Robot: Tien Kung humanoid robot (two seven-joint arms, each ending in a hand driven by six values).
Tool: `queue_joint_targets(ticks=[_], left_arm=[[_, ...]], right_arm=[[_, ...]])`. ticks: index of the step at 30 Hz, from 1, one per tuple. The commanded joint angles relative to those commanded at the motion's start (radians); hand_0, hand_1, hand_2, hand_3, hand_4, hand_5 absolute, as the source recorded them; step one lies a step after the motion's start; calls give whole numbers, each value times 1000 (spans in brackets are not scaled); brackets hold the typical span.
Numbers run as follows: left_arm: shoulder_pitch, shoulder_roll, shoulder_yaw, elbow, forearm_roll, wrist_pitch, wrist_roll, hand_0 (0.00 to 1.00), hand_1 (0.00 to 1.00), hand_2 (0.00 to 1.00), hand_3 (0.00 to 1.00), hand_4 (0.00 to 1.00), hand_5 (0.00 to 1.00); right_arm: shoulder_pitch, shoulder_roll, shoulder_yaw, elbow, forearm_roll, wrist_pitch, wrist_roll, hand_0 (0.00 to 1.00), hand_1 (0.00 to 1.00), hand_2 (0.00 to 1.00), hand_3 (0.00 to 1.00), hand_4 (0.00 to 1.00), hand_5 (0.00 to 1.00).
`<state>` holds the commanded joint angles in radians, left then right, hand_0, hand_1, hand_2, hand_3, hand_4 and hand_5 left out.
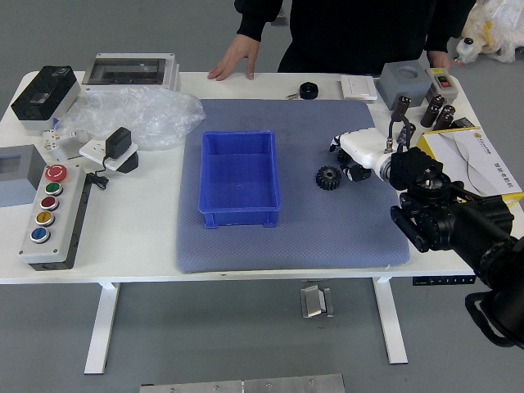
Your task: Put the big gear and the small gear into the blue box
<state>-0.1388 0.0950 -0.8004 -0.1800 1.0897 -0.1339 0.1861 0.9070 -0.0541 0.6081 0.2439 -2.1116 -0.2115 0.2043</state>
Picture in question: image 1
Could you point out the white power socket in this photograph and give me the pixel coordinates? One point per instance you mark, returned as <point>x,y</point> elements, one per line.
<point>92,149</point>

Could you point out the black-lid grey enclosure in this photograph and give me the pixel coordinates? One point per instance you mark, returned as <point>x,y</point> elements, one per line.
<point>41,94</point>

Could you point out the dark brown capacitor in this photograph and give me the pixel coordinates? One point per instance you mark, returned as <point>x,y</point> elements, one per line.
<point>432,110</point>
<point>444,118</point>
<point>402,104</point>
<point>412,130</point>

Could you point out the metal bracket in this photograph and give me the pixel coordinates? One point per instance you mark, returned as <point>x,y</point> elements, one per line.
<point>311,303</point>

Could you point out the grey red-black switch box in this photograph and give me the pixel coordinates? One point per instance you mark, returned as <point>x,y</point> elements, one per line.
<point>442,84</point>

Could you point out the person's torso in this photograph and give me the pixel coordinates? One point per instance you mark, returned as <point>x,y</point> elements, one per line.
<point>356,32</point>

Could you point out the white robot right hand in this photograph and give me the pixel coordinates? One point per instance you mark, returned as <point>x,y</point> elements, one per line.
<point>364,147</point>

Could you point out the grey block with round recess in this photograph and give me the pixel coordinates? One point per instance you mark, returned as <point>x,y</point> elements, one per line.
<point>399,84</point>

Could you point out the grey box with window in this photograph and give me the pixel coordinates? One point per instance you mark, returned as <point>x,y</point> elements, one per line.
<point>16,184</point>

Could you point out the grey five-button control box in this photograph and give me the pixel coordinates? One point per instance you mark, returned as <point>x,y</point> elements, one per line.
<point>61,213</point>

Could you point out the clear plastic bag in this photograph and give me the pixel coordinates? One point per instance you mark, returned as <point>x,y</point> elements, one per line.
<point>155,110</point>

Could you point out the white table leg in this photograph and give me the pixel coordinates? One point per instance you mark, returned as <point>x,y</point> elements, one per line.
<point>391,323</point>
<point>102,327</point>

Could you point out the white yellow plastic bag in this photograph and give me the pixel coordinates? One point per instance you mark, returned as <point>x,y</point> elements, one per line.
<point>503,24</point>

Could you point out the small black module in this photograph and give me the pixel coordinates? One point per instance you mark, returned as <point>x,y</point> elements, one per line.
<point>464,124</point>

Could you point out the white terminal connector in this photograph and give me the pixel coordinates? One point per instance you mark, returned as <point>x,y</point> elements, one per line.
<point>53,137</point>

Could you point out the clear-lid distribution box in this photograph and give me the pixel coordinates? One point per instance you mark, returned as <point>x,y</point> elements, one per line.
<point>127,69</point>

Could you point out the yellow white cardboard box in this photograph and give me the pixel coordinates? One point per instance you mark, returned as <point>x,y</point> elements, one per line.
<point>483,159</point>

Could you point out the person's right hand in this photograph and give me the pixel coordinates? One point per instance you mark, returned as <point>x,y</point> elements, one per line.
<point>239,57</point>

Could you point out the black table control panel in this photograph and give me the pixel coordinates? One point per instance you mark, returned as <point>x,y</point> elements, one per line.
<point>444,281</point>

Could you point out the black round knob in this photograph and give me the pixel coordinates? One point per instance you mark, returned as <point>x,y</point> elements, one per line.
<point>309,91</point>

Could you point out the big black gear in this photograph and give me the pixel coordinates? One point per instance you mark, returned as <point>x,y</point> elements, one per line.
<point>321,181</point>

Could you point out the white wall switch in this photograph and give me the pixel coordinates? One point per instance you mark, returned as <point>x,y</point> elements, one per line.
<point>359,87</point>

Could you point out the black power adapter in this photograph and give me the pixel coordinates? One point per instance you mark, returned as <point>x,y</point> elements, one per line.
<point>118,141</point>

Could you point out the grey metal plate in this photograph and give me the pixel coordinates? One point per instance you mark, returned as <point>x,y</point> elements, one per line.
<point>245,385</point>

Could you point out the person's left forearm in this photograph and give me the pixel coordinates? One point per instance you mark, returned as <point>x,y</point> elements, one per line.
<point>446,32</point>

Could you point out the grey-blue mat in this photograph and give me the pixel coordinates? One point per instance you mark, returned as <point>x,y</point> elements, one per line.
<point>327,237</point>

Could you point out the person's left hand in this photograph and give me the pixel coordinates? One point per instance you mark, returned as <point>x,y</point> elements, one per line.
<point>439,60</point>

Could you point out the blue plastic box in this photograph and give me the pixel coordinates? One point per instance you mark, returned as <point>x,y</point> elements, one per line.
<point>239,184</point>

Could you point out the person's right forearm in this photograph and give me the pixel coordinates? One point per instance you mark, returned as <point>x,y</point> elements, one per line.
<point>254,20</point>

